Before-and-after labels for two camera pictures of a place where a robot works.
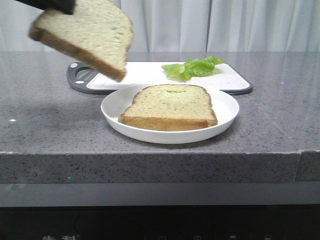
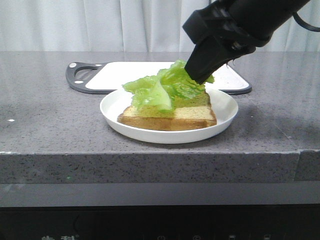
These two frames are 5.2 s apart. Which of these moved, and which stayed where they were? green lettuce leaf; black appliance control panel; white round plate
Moved: green lettuce leaf
Stayed: white round plate; black appliance control panel
